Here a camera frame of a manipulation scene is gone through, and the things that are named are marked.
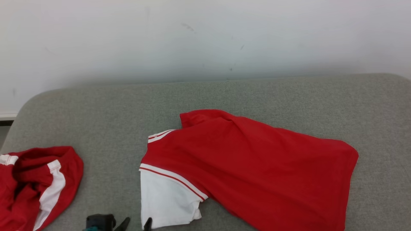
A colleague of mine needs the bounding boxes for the red shirt with white sleeves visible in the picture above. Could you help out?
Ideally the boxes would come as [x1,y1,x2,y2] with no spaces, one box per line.
[139,109,359,231]

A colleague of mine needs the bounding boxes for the white and black baseboard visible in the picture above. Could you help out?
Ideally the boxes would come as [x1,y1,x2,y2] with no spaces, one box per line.
[0,112,18,126]

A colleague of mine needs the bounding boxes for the grey fabric sofa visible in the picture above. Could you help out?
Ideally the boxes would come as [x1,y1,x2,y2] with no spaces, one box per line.
[0,73,411,231]

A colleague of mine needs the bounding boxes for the red shorts with white stripe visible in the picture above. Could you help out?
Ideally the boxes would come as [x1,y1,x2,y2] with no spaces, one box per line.
[0,146,84,231]

